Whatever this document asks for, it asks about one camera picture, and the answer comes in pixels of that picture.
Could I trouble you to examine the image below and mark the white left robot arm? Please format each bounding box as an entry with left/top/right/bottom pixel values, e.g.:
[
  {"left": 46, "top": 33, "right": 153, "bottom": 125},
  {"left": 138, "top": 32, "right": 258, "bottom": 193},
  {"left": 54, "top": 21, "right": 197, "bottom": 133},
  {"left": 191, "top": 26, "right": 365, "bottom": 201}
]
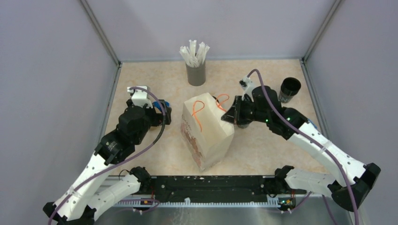
[{"left": 43, "top": 99, "right": 172, "bottom": 225}]

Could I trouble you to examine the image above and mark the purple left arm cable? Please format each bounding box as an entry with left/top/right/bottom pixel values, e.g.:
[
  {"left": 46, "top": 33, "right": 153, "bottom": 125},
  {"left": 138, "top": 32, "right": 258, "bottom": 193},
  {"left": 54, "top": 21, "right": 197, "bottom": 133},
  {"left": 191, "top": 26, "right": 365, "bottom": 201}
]
[{"left": 46, "top": 87, "right": 167, "bottom": 225}]

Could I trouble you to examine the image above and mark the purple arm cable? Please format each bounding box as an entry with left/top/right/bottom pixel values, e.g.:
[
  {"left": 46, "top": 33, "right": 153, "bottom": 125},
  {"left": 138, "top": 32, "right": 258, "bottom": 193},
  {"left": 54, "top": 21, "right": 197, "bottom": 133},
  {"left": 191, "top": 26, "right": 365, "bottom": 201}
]
[
  {"left": 46, "top": 87, "right": 167, "bottom": 225},
  {"left": 247, "top": 68, "right": 360, "bottom": 225}
]

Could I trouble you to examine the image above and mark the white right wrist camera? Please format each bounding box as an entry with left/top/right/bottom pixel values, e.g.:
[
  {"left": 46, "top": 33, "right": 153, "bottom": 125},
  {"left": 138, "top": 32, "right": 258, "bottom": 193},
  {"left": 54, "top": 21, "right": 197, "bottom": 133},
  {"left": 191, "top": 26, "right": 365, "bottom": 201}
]
[{"left": 239, "top": 76, "right": 257, "bottom": 101}]

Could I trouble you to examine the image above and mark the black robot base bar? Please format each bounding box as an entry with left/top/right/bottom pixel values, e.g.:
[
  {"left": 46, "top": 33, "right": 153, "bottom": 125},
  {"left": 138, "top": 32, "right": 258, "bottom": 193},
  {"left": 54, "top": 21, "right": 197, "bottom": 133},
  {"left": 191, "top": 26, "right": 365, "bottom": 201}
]
[{"left": 134, "top": 175, "right": 307, "bottom": 203}]

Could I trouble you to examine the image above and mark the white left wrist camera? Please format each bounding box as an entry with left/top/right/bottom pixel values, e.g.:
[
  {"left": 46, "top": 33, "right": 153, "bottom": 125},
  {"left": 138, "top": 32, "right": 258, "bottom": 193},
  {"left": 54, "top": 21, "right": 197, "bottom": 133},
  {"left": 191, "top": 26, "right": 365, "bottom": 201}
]
[{"left": 127, "top": 87, "right": 153, "bottom": 108}]

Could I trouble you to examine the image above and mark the blue toy brick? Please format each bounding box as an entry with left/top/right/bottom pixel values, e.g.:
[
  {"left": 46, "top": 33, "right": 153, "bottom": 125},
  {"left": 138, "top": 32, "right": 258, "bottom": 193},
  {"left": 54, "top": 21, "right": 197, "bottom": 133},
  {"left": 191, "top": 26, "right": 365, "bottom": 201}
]
[{"left": 308, "top": 119, "right": 318, "bottom": 129}]

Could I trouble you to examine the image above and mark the black paper cup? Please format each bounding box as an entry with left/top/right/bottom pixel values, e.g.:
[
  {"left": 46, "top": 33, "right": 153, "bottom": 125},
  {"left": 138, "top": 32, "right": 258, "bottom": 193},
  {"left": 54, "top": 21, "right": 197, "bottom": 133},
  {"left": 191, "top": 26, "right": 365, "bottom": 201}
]
[{"left": 278, "top": 77, "right": 301, "bottom": 103}]

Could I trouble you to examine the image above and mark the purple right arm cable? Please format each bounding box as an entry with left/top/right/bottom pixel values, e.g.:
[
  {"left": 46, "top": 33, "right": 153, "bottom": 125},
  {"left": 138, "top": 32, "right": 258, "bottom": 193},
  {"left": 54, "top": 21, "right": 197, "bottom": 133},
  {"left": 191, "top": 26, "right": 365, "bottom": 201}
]
[{"left": 247, "top": 68, "right": 360, "bottom": 225}]

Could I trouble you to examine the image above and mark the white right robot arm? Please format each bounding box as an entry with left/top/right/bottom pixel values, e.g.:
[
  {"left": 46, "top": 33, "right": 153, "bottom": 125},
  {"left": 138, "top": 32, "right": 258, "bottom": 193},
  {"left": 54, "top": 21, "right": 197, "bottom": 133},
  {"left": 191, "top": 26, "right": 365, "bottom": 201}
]
[{"left": 221, "top": 86, "right": 381, "bottom": 212}]

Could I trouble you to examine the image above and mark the white wrapped straws bundle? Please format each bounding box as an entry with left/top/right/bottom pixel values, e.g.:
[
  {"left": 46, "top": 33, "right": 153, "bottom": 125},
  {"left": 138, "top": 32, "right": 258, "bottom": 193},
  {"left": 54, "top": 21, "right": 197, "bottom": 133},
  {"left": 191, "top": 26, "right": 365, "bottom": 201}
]
[{"left": 179, "top": 40, "right": 210, "bottom": 68}]

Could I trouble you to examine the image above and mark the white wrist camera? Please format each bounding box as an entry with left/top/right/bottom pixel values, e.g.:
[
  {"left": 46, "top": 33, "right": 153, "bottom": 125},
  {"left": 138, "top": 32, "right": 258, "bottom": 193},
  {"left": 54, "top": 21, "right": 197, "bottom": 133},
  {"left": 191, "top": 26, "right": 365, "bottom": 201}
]
[
  {"left": 127, "top": 87, "right": 153, "bottom": 108},
  {"left": 239, "top": 76, "right": 257, "bottom": 101}
]

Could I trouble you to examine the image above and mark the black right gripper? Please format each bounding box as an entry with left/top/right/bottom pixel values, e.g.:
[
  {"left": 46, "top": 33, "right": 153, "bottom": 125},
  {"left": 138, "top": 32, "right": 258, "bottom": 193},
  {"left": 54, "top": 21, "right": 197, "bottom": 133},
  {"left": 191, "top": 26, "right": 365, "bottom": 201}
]
[{"left": 221, "top": 96, "right": 269, "bottom": 125}]

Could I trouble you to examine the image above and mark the teddy bear paper bag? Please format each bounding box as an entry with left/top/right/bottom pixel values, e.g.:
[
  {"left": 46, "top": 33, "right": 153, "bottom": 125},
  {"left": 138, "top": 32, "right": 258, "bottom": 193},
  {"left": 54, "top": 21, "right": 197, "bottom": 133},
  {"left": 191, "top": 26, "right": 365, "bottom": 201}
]
[{"left": 180, "top": 93, "right": 235, "bottom": 171}]

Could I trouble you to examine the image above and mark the aluminium frame rail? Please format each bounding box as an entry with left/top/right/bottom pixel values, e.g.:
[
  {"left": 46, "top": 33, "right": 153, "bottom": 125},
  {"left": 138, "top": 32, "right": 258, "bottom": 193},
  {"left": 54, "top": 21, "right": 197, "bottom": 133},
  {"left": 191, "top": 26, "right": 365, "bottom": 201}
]
[{"left": 67, "top": 0, "right": 122, "bottom": 225}]

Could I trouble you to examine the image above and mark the blue toy car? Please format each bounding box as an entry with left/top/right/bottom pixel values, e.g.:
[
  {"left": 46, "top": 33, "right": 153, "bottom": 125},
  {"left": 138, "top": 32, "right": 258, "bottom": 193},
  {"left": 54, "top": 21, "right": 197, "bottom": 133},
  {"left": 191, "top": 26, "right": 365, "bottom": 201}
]
[{"left": 152, "top": 101, "right": 170, "bottom": 111}]

